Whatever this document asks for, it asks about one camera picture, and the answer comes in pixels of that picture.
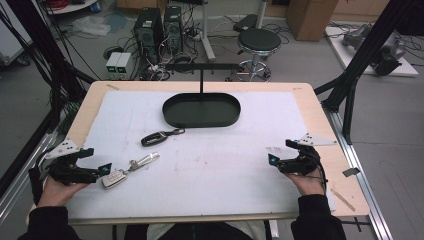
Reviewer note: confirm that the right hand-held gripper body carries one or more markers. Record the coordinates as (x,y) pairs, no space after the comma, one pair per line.
(305,161)

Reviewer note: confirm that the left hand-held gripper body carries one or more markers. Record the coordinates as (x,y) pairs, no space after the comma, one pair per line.
(68,171)

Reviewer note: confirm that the person's right hand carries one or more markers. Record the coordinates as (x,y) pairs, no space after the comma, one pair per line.
(308,185)

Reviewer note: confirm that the person's left hand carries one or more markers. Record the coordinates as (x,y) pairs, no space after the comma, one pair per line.
(56,193)

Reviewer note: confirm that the small metal plate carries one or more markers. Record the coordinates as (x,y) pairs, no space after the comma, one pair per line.
(351,172)

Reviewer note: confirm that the thin wooden stick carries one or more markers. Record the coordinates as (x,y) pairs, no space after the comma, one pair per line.
(343,200)

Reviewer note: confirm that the wooden table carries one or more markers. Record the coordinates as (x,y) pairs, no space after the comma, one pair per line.
(96,88)

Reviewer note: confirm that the white table mat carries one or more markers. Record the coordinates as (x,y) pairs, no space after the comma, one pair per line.
(206,173)

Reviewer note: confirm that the black oval tray with hanger stand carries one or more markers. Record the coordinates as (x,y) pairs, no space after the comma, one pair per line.
(201,111)

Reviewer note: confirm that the white power supply box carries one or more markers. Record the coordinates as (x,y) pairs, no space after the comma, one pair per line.
(124,64)
(112,63)

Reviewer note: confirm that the white floor board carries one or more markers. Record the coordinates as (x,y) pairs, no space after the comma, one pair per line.
(343,56)

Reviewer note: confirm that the person's torso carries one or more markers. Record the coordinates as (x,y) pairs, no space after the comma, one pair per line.
(200,231)

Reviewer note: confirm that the black round stool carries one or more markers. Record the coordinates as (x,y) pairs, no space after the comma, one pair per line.
(259,40)

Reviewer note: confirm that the brown wooden cabinet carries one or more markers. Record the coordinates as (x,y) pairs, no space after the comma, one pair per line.
(310,20)

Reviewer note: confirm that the clear plastic bag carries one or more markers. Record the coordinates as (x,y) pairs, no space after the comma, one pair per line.
(91,26)

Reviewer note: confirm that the black and grey device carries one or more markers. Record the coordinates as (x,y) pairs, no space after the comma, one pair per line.
(388,56)

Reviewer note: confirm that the flat black case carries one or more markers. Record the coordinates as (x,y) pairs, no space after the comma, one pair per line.
(245,22)

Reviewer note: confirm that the black computer tower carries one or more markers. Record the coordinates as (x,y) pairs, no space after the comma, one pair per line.
(173,28)
(148,33)

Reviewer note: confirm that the grey desk leg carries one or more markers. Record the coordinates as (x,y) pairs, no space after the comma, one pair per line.
(206,36)

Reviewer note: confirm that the aluminium rail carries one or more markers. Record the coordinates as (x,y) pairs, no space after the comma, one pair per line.
(20,186)
(363,186)

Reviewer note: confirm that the black frame strut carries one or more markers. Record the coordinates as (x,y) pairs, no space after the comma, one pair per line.
(43,50)
(363,56)

